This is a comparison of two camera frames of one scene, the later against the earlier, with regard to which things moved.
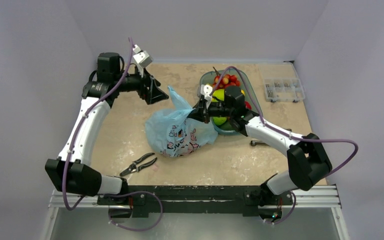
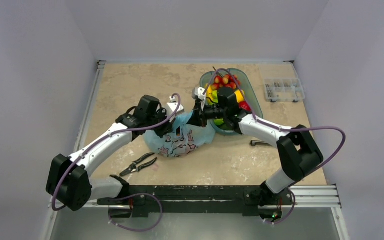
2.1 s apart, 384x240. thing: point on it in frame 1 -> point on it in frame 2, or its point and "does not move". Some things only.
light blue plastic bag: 171,133 does not move
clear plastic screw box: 284,90 does not move
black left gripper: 153,93 -> 167,128
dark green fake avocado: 227,126 does not move
